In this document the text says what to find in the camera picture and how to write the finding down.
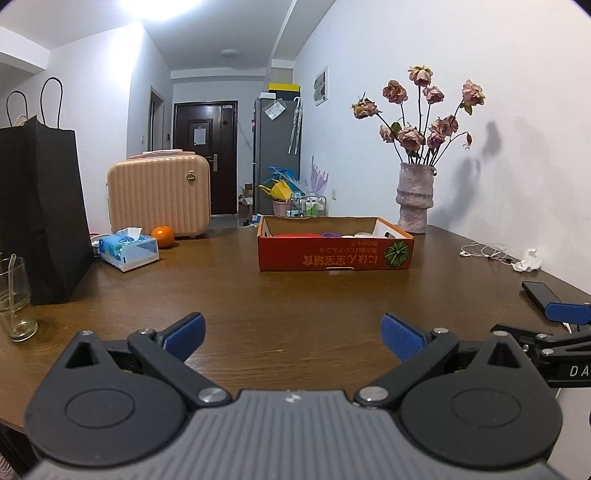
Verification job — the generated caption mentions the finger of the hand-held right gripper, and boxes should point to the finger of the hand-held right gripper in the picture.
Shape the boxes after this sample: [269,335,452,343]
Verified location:
[491,323,591,360]
[544,302,591,326]

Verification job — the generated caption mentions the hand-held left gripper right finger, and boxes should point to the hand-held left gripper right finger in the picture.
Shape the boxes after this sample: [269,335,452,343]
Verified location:
[354,312,528,411]

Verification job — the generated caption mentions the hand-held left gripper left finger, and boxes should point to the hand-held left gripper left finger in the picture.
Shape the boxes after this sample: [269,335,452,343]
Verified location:
[64,312,232,409]

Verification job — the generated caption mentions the orange cardboard box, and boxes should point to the orange cardboard box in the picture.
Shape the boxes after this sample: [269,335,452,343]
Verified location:
[257,215,415,272]

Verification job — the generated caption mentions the black phone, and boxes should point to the black phone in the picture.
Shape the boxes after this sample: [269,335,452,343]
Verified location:
[521,280,564,317]

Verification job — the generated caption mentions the crumpled white tissue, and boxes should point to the crumpled white tissue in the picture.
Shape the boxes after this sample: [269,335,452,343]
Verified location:
[512,248,543,272]

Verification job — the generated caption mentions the blue tissue box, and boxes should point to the blue tissue box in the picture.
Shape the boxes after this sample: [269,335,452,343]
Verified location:
[98,226,160,273]

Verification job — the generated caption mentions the orange fruit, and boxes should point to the orange fruit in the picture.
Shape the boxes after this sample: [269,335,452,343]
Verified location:
[151,225,175,249]

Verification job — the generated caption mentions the white earphones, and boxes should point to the white earphones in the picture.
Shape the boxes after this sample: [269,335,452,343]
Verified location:
[459,240,525,265]

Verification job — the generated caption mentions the pink textured vase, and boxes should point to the pink textured vase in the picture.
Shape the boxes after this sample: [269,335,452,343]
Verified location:
[395,162,437,234]

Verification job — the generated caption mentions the pink ribbed suitcase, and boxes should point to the pink ribbed suitcase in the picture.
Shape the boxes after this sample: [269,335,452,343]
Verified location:
[106,150,212,240]

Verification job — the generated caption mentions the brown cardboard box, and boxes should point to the brown cardboard box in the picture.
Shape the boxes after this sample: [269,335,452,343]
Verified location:
[238,183,255,220]

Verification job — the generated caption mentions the rolling storage cart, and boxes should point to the rolling storage cart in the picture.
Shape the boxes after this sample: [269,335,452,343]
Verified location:
[295,194,328,218]

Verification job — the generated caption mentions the glass with straw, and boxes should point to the glass with straw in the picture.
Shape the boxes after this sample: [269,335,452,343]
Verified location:
[0,253,39,343]

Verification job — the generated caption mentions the blue and yellow toys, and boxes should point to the blue and yellow toys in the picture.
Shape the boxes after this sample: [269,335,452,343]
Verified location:
[258,165,301,202]

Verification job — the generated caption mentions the dark brown entrance door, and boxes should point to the dark brown entrance door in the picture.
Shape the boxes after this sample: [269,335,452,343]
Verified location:
[172,101,239,217]

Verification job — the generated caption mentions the black paper bag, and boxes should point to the black paper bag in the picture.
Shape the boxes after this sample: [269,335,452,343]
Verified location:
[0,77,95,306]

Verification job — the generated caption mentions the bunch of dried pink roses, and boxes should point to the bunch of dried pink roses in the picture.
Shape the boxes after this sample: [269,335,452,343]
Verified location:
[351,65,487,168]

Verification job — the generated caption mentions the grey refrigerator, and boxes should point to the grey refrigerator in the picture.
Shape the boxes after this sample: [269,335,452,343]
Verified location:
[252,94,302,217]

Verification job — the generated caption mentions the interior side door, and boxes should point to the interior side door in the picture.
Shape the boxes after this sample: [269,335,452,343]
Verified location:
[148,86,166,152]

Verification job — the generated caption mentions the white hanging umbrellas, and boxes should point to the white hanging umbrellas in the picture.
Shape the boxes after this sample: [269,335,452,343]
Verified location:
[288,96,304,155]

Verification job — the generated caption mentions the purple wall decoration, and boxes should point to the purple wall decoration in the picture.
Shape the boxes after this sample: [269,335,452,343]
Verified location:
[307,155,330,197]

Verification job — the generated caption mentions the wall picture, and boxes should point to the wall picture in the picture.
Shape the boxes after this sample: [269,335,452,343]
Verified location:
[312,66,329,107]

